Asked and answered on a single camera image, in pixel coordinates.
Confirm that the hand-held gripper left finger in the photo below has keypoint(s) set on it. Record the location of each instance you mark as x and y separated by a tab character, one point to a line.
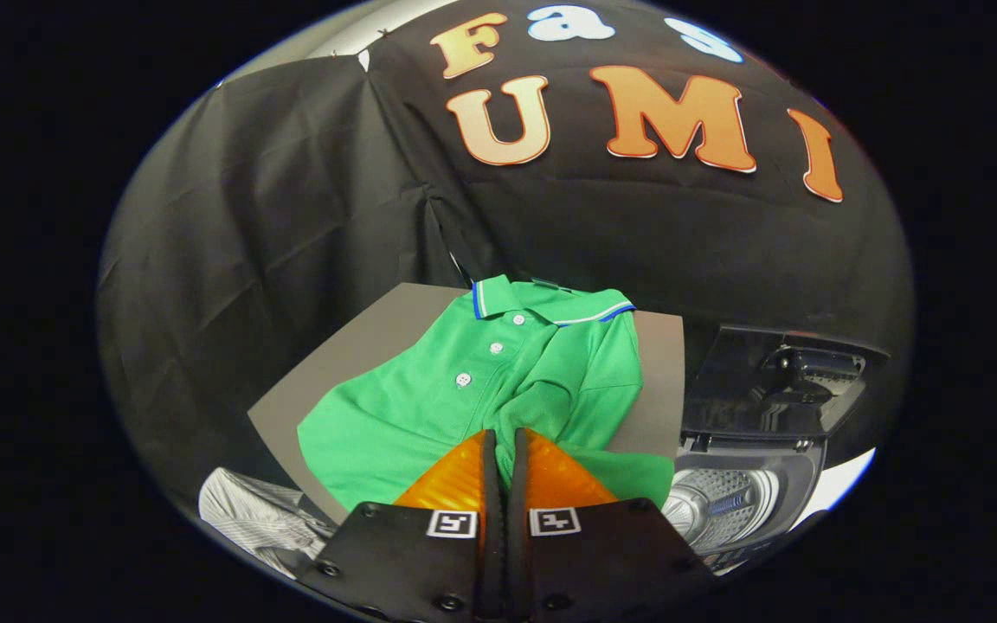
490	519

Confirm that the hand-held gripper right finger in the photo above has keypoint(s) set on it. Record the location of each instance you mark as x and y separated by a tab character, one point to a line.
517	519

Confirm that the green polo shirt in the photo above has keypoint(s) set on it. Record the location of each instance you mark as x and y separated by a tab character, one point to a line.
429	415

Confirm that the dark glass washing machine lid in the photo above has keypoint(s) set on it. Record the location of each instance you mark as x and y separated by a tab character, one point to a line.
723	389

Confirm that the grey washing machine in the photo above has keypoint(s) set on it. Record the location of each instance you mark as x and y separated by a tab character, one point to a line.
775	467

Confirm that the grey table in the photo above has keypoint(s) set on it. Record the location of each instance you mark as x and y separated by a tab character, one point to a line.
360	346

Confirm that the white striped cloth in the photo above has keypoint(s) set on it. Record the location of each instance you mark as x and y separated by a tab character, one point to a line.
260	515

